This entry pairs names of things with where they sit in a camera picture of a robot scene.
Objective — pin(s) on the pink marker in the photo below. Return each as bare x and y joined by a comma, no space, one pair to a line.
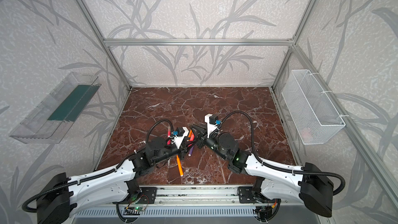
192,137
168,136

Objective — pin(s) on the green circuit board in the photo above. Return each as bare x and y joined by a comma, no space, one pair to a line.
135,210

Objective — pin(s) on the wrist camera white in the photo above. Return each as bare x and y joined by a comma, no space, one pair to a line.
213,125
178,136

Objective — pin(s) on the orange marker diagonal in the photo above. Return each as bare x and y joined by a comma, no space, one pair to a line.
179,166

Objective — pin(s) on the purple marker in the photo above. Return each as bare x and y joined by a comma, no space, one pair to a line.
191,151

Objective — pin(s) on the clear plastic wall tray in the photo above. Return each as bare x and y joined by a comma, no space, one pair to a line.
49,122

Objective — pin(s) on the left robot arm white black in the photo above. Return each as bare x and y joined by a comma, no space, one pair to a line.
65,196

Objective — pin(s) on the white wire mesh basket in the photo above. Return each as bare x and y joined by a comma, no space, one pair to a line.
314,115

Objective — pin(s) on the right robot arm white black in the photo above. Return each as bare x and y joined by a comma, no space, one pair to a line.
307,185

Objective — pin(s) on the aluminium front rail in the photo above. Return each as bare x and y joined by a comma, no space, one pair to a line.
188,195

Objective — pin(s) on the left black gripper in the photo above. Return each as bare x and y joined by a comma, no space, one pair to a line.
186,141

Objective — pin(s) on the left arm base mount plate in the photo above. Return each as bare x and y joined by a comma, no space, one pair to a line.
146,195

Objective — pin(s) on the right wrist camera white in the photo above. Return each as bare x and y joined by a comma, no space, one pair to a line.
213,125

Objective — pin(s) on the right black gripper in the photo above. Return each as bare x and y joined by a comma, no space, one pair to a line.
202,136

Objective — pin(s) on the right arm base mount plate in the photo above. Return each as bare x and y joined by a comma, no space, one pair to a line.
248,195

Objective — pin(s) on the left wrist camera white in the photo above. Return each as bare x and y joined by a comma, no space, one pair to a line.
178,136

